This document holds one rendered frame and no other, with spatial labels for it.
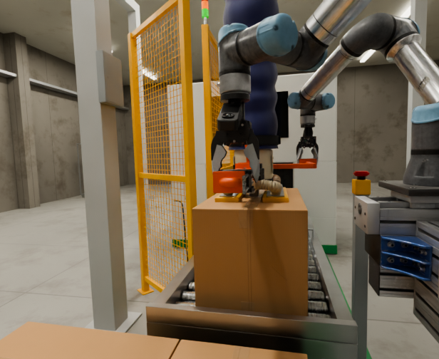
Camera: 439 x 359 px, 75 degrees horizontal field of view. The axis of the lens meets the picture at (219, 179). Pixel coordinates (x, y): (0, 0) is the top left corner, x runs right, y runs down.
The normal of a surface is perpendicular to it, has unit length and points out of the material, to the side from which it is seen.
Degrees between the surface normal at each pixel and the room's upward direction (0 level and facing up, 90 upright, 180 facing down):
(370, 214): 90
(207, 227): 90
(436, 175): 72
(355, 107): 90
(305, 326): 90
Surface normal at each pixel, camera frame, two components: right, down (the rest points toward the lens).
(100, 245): -0.22, 0.09
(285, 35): 0.63, 0.06
